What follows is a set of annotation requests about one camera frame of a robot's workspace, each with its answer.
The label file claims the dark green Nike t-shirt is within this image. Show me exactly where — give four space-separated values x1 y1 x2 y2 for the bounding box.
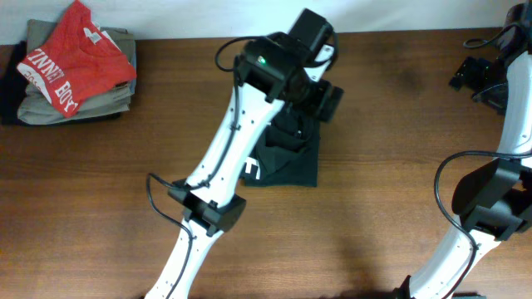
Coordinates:
239 110 320 187

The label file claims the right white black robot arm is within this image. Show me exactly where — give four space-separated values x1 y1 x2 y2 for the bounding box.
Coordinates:
392 51 531 298

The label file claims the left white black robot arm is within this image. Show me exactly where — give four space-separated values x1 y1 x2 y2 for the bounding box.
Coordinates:
146 32 342 298

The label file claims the folded light blue garment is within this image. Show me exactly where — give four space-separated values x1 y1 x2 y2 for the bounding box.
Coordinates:
127 49 138 97

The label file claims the red printed t-shirt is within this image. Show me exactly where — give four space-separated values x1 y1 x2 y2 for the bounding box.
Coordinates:
17 1 136 118

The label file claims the folded black garment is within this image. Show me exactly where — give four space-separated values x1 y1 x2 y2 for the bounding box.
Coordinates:
1 41 131 126

